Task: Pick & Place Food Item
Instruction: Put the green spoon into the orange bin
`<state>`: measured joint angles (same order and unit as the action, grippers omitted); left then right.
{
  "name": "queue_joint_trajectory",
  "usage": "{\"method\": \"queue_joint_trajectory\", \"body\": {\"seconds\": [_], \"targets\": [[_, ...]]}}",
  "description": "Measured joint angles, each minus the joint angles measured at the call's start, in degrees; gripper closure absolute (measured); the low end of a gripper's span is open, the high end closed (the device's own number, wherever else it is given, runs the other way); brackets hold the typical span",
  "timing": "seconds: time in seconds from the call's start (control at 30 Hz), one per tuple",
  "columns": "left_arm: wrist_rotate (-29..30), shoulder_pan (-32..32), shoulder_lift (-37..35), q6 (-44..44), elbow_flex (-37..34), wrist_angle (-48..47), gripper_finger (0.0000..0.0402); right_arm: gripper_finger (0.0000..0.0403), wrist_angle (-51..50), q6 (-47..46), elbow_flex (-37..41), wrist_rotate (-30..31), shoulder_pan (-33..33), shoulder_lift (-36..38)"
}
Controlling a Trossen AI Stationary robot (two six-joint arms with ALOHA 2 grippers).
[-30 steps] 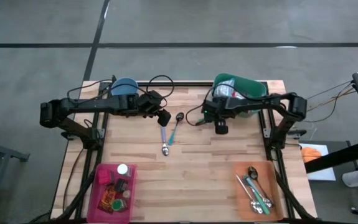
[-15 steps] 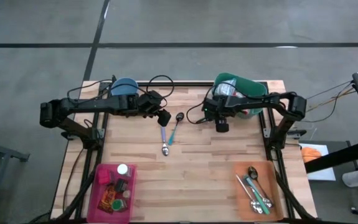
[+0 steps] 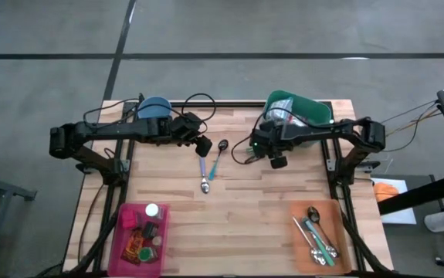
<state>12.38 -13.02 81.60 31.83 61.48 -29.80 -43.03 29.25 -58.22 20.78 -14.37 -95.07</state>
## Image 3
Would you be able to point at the light blue bowl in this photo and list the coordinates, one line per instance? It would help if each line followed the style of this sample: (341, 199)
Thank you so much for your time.
(154, 108)

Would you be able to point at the white paper sheet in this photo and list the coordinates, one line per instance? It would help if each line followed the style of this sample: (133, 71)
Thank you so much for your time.
(399, 216)

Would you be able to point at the small orange snack packet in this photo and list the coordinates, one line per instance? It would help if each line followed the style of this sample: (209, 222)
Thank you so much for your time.
(133, 247)

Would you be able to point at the all-black metal spoon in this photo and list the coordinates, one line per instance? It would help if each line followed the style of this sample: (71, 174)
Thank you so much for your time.
(313, 213)

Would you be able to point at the grey metal side table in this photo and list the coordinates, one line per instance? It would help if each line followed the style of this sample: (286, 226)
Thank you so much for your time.
(9, 188)

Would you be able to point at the green plastic bin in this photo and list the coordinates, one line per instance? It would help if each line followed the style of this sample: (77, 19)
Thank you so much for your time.
(310, 106)

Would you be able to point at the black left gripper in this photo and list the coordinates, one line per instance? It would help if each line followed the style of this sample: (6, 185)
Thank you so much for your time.
(185, 127)

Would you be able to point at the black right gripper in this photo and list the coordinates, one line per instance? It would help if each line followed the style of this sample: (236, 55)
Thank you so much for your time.
(270, 139)

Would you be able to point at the pink plastic tray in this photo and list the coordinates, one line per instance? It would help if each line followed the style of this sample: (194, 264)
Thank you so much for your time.
(156, 268)

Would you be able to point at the white-lid glass spice jar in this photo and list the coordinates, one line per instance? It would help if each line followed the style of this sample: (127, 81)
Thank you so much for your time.
(153, 210)

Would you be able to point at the black small block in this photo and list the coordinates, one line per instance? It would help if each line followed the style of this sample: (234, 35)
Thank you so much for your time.
(150, 230)

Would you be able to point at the silver and yellow snack bag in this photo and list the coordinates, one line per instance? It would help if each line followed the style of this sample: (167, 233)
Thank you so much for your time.
(279, 114)

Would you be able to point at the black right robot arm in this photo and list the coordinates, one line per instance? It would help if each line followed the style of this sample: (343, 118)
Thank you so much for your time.
(322, 131)

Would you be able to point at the black diagonal bar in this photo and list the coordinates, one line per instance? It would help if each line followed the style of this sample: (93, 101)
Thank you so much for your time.
(418, 195)

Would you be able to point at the red-lid spice jar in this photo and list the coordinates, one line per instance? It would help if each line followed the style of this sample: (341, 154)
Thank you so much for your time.
(128, 219)

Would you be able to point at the plain silver spoon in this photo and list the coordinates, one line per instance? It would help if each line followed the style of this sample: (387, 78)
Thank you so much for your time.
(302, 235)

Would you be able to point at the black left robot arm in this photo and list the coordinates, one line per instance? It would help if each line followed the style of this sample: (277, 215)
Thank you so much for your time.
(109, 131)

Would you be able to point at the orange lump on paper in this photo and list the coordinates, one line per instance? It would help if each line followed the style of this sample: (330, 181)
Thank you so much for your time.
(384, 192)

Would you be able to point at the black aluminium table frame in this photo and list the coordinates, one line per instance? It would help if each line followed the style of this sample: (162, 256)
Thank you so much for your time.
(229, 104)

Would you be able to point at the orange plastic tray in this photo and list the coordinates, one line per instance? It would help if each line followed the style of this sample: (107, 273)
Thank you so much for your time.
(299, 247)

